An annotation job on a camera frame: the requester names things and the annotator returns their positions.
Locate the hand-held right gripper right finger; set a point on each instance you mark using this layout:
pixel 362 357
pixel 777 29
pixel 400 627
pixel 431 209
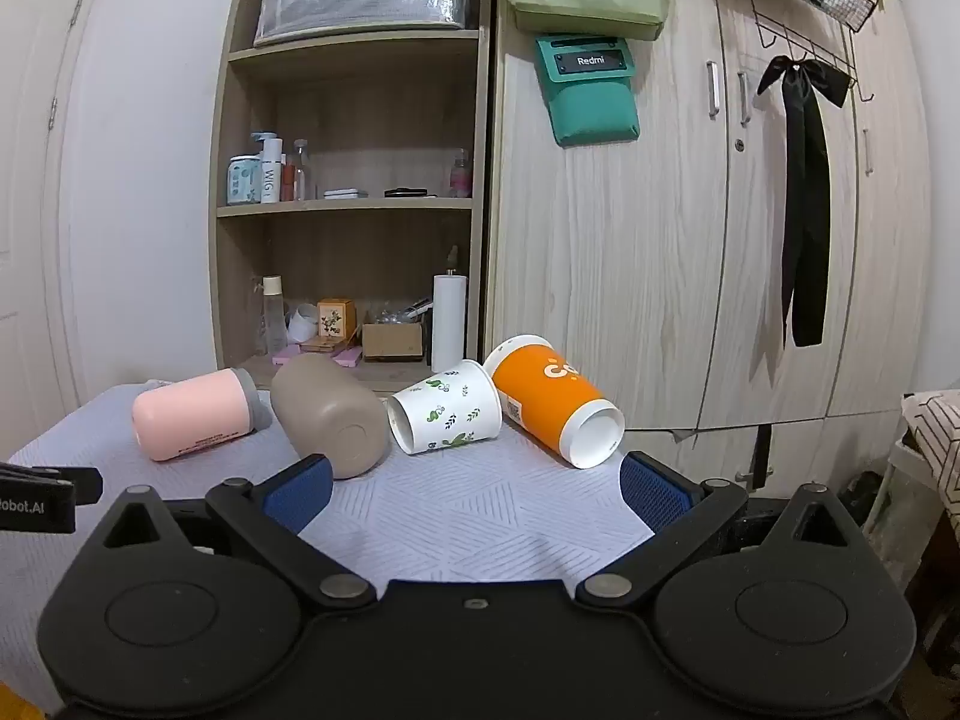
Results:
pixel 656 493

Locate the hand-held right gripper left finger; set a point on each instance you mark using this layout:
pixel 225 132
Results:
pixel 300 493

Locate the brown ceramic cup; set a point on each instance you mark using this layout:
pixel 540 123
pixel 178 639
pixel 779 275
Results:
pixel 330 412

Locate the pink cup with grey lid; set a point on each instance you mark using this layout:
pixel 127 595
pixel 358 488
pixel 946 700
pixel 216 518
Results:
pixel 187 414

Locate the orange paper cup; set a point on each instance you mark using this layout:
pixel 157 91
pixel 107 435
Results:
pixel 547 397

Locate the white leaf-print paper cup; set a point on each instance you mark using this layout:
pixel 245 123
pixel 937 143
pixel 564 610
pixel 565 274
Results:
pixel 450 405

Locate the pink flat packet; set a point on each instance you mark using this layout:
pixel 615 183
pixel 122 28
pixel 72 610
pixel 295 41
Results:
pixel 347 355
pixel 285 355

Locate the flat brown box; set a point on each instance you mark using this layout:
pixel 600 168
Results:
pixel 322 345

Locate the white small jar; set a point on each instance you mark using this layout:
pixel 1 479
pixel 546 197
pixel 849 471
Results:
pixel 303 324

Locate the cardboard box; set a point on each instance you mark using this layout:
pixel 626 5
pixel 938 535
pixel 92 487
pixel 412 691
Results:
pixel 391 343

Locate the white textured tablecloth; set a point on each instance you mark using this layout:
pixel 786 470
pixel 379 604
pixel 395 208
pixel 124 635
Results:
pixel 480 514

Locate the yellow floral box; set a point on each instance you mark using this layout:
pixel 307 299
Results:
pixel 335 319

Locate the clear bottle with cream cap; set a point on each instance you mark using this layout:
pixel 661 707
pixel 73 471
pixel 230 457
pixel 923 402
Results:
pixel 273 315

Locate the tall white cylinder bottle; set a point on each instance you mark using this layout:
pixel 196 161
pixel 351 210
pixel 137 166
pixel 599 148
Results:
pixel 448 322

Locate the wooden wardrobe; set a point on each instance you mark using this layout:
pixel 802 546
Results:
pixel 660 240

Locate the white striped cushion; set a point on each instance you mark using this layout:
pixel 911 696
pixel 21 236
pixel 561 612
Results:
pixel 937 442

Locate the white flat case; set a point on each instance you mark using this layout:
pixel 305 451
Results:
pixel 345 194

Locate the small orange bottle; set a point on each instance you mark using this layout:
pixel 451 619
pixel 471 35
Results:
pixel 286 181

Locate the teal and white jar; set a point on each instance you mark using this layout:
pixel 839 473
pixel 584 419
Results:
pixel 241 181

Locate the black flat case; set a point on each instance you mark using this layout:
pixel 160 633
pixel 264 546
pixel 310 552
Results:
pixel 405 193

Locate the white door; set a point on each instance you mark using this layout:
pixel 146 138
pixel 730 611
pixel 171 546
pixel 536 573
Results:
pixel 30 187

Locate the clear glass bottle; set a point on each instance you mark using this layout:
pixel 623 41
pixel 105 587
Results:
pixel 301 172

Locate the white pump bottle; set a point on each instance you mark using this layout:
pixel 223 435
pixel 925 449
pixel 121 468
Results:
pixel 270 172

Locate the black ribbon bow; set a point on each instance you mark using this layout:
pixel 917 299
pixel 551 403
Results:
pixel 806 202

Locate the pink small bottle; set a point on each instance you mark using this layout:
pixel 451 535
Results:
pixel 460 178

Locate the wooden open shelf unit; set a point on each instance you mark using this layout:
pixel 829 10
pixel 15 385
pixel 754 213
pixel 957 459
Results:
pixel 352 127

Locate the teal pouch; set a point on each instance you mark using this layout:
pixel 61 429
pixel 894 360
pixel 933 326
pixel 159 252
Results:
pixel 592 105

